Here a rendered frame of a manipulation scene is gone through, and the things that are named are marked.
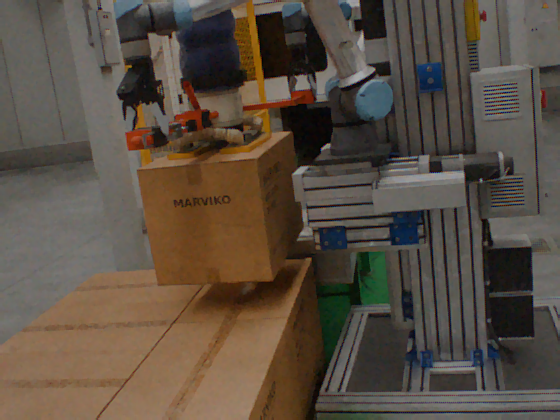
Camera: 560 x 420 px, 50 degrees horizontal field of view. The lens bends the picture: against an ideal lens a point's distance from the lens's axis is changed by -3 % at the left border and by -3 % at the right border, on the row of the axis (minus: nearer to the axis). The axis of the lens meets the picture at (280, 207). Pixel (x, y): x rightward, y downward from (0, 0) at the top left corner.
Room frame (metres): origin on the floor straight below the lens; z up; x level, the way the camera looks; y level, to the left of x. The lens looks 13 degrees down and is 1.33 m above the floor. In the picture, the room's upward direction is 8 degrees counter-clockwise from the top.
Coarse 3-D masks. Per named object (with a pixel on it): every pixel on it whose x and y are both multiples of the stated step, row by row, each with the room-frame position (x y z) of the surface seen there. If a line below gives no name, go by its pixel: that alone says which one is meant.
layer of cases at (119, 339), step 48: (96, 288) 2.42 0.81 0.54; (144, 288) 2.34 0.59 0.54; (192, 288) 2.26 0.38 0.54; (240, 288) 2.19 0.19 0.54; (288, 288) 2.11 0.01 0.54; (48, 336) 1.96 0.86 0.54; (96, 336) 1.90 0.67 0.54; (144, 336) 1.85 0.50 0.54; (192, 336) 1.80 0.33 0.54; (240, 336) 1.75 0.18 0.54; (288, 336) 1.81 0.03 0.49; (0, 384) 1.63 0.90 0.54; (48, 384) 1.59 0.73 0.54; (96, 384) 1.55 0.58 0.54; (144, 384) 1.52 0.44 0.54; (192, 384) 1.49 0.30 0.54; (240, 384) 1.45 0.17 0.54; (288, 384) 1.72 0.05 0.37
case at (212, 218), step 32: (160, 160) 2.08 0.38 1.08; (192, 160) 1.97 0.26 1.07; (224, 160) 1.88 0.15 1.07; (256, 160) 1.86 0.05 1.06; (288, 160) 2.29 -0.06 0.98; (160, 192) 1.93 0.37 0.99; (192, 192) 1.90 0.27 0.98; (224, 192) 1.88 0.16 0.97; (256, 192) 1.86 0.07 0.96; (288, 192) 2.23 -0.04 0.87; (160, 224) 1.94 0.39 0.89; (192, 224) 1.91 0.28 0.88; (224, 224) 1.88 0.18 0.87; (256, 224) 1.86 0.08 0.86; (288, 224) 2.16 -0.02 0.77; (160, 256) 1.94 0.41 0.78; (192, 256) 1.91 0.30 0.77; (224, 256) 1.89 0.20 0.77; (256, 256) 1.86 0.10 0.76
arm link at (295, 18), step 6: (282, 6) 2.40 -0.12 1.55; (288, 6) 2.37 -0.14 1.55; (294, 6) 2.37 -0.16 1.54; (300, 6) 2.38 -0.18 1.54; (282, 12) 2.39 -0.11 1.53; (288, 12) 2.37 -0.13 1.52; (294, 12) 2.36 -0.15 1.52; (300, 12) 2.38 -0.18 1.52; (306, 12) 2.40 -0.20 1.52; (288, 18) 2.37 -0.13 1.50; (294, 18) 2.36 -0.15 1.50; (300, 18) 2.37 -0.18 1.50; (306, 18) 2.39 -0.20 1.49; (288, 24) 2.37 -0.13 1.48; (294, 24) 2.36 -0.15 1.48; (300, 24) 2.37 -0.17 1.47; (306, 24) 2.40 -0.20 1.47; (288, 30) 2.37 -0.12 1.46; (294, 30) 2.36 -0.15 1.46; (300, 30) 2.37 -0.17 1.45
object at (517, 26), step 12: (108, 0) 5.66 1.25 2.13; (516, 0) 4.94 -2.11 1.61; (516, 12) 4.94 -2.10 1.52; (516, 24) 4.94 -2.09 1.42; (516, 36) 4.95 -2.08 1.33; (120, 48) 5.70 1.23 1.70; (516, 48) 4.95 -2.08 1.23; (120, 60) 5.66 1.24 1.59; (516, 60) 4.95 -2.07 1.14; (120, 72) 5.66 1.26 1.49; (120, 108) 5.67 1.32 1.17; (132, 156) 5.66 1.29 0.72; (132, 168) 5.67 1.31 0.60; (144, 216) 5.66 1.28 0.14
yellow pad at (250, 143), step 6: (264, 132) 2.29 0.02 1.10; (246, 138) 2.18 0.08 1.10; (252, 138) 2.16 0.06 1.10; (258, 138) 2.17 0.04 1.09; (264, 138) 2.21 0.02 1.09; (246, 144) 2.03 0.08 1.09; (252, 144) 2.05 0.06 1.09; (258, 144) 2.12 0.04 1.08; (222, 150) 2.02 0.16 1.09; (228, 150) 2.01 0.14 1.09; (234, 150) 2.01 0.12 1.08; (240, 150) 2.00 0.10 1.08; (246, 150) 2.00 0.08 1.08
